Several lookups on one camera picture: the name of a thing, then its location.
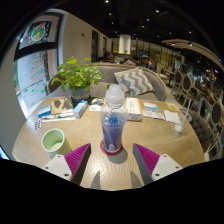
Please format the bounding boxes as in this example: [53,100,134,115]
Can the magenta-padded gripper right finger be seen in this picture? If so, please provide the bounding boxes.
[132,143,184,186]

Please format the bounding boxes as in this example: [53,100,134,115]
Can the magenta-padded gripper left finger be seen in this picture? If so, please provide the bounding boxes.
[41,143,92,186]

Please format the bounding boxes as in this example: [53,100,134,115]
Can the clear blue-labelled drink bottle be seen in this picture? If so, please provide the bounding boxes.
[100,83,128,154]

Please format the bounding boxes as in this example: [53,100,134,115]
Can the flat round red coaster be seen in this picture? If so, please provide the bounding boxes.
[99,139,124,156]

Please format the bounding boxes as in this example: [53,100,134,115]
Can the pale green mug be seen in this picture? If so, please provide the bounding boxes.
[41,128,72,158]

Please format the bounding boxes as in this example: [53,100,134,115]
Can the clear plastic cup with straw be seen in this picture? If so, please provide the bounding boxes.
[173,99,193,134]

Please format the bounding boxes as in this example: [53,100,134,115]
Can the light blue white box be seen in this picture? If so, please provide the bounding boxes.
[73,99,89,119]

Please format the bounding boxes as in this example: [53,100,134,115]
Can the white orange cardboard box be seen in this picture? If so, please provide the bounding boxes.
[123,96,143,122]

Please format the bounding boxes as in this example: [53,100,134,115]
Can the pill blister pack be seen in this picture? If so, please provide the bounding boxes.
[34,119,44,131]

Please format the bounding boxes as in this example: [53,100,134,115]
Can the small white blue box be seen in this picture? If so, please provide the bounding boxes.
[143,101,159,112]

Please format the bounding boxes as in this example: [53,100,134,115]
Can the white printed sheet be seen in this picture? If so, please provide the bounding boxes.
[89,104,103,112]

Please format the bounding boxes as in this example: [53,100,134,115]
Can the yellow card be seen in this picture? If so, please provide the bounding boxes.
[166,102,180,112]

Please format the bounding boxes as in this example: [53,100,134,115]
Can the grey tufted armchair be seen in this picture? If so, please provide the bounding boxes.
[186,109,214,153]

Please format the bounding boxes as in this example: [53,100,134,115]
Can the grey curved sofa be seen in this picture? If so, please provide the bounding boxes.
[46,63,168,102]

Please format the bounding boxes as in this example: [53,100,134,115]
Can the green potted plant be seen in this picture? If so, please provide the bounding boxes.
[49,57,103,104]

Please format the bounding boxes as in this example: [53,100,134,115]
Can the group of oval-backed chairs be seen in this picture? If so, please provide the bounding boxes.
[169,68,224,154]

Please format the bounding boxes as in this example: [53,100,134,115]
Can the person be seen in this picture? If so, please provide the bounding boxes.
[123,54,141,67]
[101,50,115,64]
[140,54,154,70]

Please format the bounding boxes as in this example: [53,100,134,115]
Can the window with colourful decals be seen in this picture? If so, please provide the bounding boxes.
[12,13,64,119]

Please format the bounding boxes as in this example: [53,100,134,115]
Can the white round pillar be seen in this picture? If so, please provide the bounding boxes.
[118,34,132,55]

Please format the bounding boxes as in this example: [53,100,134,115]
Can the group of ceiling spotlights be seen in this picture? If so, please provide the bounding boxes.
[104,0,194,36]

